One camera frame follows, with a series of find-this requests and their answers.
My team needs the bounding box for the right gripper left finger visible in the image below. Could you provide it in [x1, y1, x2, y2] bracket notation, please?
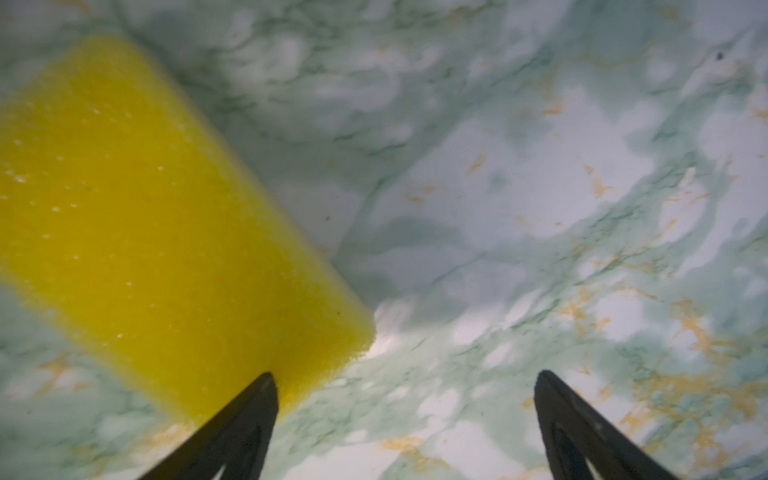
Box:
[141, 372, 279, 480]

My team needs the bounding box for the yellow sponge diagonal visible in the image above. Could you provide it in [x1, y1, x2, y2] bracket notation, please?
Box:
[1, 37, 375, 423]

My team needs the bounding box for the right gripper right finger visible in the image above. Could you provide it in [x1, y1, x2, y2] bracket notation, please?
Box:
[534, 370, 676, 480]

